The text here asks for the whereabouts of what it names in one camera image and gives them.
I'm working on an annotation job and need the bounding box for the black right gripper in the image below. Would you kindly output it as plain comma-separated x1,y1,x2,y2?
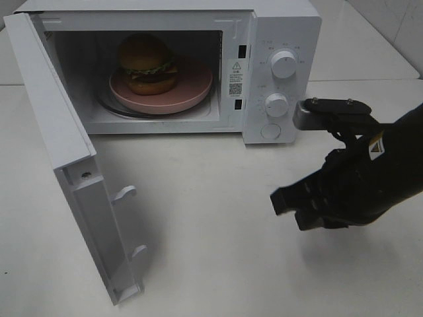
270,135,397,231

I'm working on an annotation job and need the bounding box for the round white door button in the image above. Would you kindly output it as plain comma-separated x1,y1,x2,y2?
260,123,282,141

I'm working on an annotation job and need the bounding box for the white dial knob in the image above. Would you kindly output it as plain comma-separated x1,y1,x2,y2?
264,93,289,118
269,48,297,79

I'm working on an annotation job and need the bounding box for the pink round plate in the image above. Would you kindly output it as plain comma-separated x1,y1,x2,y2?
109,56,213,115

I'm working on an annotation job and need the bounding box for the white microwave door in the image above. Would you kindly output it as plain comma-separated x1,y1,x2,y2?
4,13,143,304

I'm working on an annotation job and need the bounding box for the toy burger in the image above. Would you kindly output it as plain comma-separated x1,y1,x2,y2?
118,34,178,96

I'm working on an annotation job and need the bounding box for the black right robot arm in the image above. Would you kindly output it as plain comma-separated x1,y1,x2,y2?
270,98,422,230

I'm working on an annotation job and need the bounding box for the white warning label sticker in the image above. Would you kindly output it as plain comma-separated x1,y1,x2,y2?
227,59,245,97

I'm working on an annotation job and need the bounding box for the white microwave oven body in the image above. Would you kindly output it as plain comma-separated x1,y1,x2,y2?
12,1,321,144

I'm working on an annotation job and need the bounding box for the glass microwave turntable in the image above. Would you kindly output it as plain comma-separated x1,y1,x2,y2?
96,92,212,120

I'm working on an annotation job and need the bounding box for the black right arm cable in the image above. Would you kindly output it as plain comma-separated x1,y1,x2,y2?
325,114,394,146

